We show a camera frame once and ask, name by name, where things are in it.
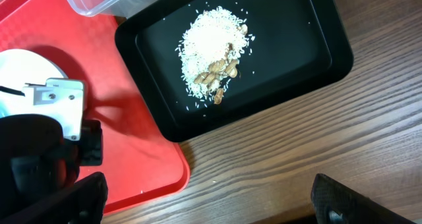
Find red plastic tray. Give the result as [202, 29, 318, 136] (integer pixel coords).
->
[1, 0, 190, 214]

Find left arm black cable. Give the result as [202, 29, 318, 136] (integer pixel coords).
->
[0, 85, 26, 97]

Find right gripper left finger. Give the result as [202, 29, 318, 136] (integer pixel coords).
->
[1, 172, 108, 223]

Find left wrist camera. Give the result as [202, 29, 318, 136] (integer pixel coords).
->
[22, 78, 86, 141]

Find light blue plate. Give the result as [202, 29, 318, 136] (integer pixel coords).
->
[1, 49, 67, 117]

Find black plastic tray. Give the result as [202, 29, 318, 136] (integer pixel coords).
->
[115, 0, 353, 142]

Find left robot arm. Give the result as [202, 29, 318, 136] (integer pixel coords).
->
[1, 114, 103, 216]

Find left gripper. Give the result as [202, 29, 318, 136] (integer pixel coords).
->
[78, 120, 103, 166]

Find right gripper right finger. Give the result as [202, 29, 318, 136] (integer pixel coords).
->
[311, 173, 413, 224]

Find rice and nut scraps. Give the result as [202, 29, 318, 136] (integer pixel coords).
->
[163, 0, 313, 118]

